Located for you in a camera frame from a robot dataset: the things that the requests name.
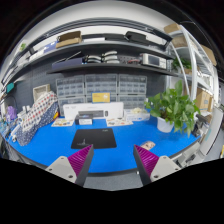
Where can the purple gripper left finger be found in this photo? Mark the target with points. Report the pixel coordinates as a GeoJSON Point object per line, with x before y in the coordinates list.
{"type": "Point", "coordinates": [75, 167]}

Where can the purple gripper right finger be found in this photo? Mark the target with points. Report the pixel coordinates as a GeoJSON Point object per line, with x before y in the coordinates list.
{"type": "Point", "coordinates": [152, 167]}

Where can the black mouse pad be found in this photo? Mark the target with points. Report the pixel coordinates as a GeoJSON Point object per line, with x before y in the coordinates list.
{"type": "Point", "coordinates": [98, 138]}

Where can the small picture card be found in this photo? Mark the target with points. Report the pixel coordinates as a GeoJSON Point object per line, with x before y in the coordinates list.
{"type": "Point", "coordinates": [148, 145]}

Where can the white plant pot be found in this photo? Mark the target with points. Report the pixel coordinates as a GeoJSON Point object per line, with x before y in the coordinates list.
{"type": "Point", "coordinates": [163, 126]}

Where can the left picture booklet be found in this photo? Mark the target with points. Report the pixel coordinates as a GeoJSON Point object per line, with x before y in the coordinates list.
{"type": "Point", "coordinates": [62, 122]}

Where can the picture booklet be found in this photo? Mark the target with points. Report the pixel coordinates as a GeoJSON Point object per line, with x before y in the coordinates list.
{"type": "Point", "coordinates": [117, 122]}
{"type": "Point", "coordinates": [62, 122]}

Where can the small black white box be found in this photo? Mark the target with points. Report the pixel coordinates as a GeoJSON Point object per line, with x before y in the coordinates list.
{"type": "Point", "coordinates": [85, 119]}

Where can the white box right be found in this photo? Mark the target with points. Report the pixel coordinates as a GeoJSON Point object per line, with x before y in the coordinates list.
{"type": "Point", "coordinates": [136, 114]}

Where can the white keyboard box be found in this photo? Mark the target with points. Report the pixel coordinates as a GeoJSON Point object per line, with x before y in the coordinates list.
{"type": "Point", "coordinates": [98, 110]}

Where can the right picture booklet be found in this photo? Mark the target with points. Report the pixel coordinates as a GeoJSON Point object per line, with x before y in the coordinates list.
{"type": "Point", "coordinates": [117, 122]}

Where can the patterned fabric bag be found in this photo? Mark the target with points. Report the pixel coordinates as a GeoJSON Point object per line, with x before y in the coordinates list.
{"type": "Point", "coordinates": [41, 114]}

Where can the green potted plant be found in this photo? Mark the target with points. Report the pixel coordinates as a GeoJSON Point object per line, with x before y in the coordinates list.
{"type": "Point", "coordinates": [174, 107]}

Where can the yellow label card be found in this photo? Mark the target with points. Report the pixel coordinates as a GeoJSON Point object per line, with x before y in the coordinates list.
{"type": "Point", "coordinates": [103, 97]}

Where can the left grey drawer cabinet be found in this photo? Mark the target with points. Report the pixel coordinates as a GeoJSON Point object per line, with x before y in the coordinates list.
{"type": "Point", "coordinates": [72, 86]}

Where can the grey drawer cabinet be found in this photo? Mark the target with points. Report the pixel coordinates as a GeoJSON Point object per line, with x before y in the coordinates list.
{"type": "Point", "coordinates": [72, 86]}
{"type": "Point", "coordinates": [101, 83]}
{"type": "Point", "coordinates": [132, 84]}

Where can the right grey drawer cabinet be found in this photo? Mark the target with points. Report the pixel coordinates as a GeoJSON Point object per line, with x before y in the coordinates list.
{"type": "Point", "coordinates": [132, 84]}

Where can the white framed box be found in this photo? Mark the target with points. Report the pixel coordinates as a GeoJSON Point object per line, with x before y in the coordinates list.
{"type": "Point", "coordinates": [38, 91]}

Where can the cardboard box on rack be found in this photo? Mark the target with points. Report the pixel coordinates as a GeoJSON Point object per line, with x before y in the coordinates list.
{"type": "Point", "coordinates": [203, 100]}

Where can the middle grey drawer cabinet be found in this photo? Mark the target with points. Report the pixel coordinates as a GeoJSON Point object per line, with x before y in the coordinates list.
{"type": "Point", "coordinates": [101, 83]}

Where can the lower black shelf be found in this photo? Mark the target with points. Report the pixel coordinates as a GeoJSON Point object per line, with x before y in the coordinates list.
{"type": "Point", "coordinates": [103, 68]}

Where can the dark blue flat box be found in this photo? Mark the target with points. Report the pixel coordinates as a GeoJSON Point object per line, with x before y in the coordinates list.
{"type": "Point", "coordinates": [66, 63]}

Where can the small plant on rack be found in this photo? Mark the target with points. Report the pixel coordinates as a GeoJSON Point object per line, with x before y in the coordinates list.
{"type": "Point", "coordinates": [182, 65]}

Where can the silver instrument on shelf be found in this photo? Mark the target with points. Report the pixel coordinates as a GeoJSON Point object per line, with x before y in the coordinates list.
{"type": "Point", "coordinates": [152, 60]}

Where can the white metal rack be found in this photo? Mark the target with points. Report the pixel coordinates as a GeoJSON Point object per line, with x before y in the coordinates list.
{"type": "Point", "coordinates": [204, 73]}

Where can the upper black shelf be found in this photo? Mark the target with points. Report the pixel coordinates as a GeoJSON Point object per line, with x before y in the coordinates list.
{"type": "Point", "coordinates": [95, 48]}

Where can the cardboard box on shelf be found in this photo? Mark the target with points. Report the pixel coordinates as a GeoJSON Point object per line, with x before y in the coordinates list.
{"type": "Point", "coordinates": [68, 39]}

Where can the black case top shelf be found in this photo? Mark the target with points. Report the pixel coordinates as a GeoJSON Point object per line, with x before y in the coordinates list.
{"type": "Point", "coordinates": [148, 37]}

